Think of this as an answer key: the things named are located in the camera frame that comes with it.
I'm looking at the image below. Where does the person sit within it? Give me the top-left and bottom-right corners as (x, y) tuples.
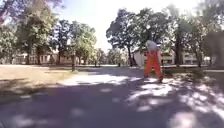
(143, 39), (165, 84)

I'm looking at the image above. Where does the grey asphalt path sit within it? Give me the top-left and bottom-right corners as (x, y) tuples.
(0, 66), (224, 128)

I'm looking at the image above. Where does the group of trees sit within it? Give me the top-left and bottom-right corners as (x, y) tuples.
(105, 0), (224, 70)

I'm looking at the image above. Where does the white building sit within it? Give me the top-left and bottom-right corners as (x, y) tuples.
(131, 48), (212, 68)

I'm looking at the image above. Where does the low brick building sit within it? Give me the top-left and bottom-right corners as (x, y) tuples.
(13, 51), (82, 66)

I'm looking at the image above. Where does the grass verge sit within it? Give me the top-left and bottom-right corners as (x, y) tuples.
(161, 67), (224, 83)

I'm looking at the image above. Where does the row of trees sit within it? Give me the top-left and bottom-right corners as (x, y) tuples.
(0, 0), (107, 72)

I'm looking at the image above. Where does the dry grass field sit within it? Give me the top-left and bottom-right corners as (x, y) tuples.
(0, 64), (101, 98)

